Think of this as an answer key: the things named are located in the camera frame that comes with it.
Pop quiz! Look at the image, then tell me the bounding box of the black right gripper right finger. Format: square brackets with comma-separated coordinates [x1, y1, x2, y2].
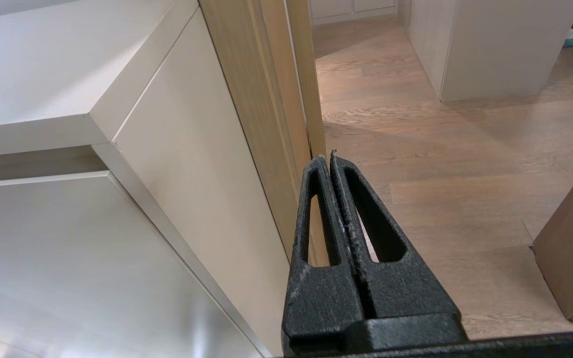
[330, 152, 462, 321]

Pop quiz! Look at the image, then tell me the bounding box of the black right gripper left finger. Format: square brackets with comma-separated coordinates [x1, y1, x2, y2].
[282, 155, 364, 356]

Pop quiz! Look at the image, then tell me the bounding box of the white sideboard cabinet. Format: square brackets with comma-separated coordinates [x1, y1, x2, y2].
[0, 0, 292, 358]

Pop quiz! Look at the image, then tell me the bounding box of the white cabinet door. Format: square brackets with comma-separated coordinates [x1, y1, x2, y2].
[0, 172, 267, 358]

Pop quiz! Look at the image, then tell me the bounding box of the white closet front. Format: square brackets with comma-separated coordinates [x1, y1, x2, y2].
[309, 0, 397, 24]

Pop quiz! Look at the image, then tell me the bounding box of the light wooden door frame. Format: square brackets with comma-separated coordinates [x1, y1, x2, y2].
[199, 0, 332, 267]

